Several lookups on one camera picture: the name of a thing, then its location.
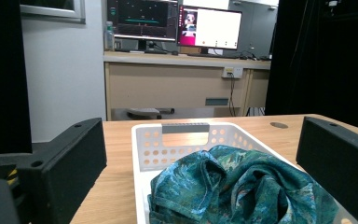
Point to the black curtain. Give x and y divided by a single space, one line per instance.
323 62
1 77

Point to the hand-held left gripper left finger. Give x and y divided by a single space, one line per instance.
71 165

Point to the silver framed window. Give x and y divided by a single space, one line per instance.
56 11

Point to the office chair base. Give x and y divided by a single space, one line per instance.
149 112

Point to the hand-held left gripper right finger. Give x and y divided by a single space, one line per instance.
341 161

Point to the teal patterned cloth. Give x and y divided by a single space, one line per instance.
230 189

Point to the white perforated plastic basket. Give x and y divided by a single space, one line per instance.
155 149

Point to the dark-screen computer monitor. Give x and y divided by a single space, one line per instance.
143 19

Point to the black keyboard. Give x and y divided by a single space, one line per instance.
211 55

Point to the beige office desk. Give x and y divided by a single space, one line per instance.
174 84

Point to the white wall power socket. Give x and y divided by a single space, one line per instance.
232 72

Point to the clear plastic water bottle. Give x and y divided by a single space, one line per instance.
108 35

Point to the bright-screen computer monitor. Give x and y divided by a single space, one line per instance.
211 28

